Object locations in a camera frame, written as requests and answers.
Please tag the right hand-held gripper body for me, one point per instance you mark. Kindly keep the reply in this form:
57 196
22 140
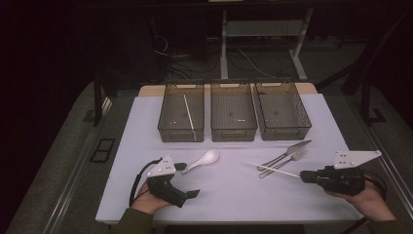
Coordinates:
344 182

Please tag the person's right hand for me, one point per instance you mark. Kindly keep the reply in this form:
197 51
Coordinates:
373 203

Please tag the metal table knife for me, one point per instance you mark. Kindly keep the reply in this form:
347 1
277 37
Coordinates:
293 148

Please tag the white chopstick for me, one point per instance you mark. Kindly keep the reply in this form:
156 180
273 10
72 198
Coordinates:
189 113
276 170

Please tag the white plastic spoon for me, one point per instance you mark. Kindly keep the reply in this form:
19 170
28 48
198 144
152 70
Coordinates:
207 157

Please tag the metal fork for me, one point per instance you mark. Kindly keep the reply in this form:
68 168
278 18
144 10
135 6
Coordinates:
295 156

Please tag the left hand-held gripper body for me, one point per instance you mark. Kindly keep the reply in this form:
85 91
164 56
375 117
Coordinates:
161 167

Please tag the black slanted metal stand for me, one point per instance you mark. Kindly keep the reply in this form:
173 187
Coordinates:
367 58

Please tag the white metal table frame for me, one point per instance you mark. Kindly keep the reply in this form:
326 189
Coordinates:
224 42

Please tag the white table mat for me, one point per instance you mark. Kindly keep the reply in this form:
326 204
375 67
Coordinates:
227 201

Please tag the smoky clear plastic bin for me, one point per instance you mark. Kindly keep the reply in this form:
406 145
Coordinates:
233 112
177 112
281 110

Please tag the person's left hand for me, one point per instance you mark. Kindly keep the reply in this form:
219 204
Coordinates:
147 203

